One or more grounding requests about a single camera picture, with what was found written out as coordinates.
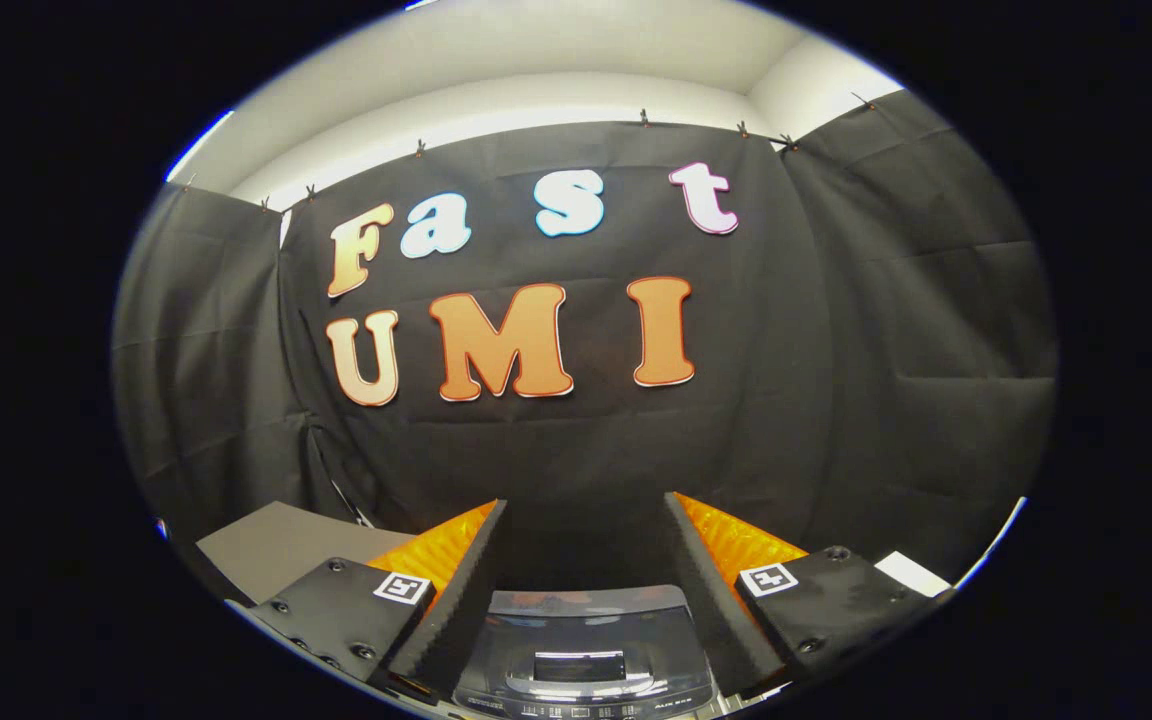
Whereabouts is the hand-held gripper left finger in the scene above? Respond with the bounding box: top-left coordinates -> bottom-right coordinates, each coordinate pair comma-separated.
251,498 -> 510,701

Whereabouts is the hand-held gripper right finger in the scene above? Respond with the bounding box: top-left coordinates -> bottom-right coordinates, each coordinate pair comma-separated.
663,490 -> 955,696

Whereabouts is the grey washing machine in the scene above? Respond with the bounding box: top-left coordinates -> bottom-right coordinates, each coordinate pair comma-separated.
448,680 -> 732,720

